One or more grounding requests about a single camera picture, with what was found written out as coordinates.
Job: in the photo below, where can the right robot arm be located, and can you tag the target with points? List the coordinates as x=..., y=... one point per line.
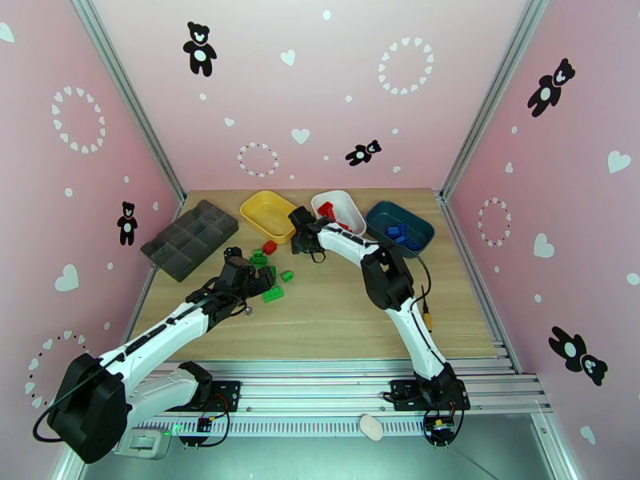
x=390, y=283

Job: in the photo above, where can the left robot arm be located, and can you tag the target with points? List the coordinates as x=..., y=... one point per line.
x=160, y=338

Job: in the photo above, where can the yellow plastic container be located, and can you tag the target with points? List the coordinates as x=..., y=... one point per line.
x=265, y=213

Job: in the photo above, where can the white plastic container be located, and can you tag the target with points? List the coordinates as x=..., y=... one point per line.
x=350, y=208

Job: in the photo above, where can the dark grey organizer tray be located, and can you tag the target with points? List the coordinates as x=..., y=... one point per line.
x=190, y=233

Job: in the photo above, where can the dark teal plastic container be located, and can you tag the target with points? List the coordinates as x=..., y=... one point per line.
x=385, y=213

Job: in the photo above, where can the small black circuit board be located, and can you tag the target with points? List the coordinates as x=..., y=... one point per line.
x=203, y=423

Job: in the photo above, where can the perforated metal strip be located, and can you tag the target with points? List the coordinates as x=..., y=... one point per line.
x=300, y=427

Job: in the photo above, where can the clear plastic device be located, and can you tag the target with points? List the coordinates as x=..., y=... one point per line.
x=147, y=442

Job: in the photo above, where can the beige oval tag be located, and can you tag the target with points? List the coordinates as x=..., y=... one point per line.
x=371, y=427

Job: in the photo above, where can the circuit board with yellow plug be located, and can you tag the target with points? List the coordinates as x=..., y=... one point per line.
x=440, y=427

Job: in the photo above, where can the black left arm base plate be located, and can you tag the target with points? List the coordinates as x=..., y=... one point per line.
x=227, y=393

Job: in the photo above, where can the aluminium rail base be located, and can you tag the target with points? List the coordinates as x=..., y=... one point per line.
x=320, y=388

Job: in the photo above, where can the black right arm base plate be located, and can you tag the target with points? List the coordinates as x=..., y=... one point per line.
x=402, y=393

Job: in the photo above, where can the aluminium frame post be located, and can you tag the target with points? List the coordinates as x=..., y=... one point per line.
x=129, y=93
x=494, y=93

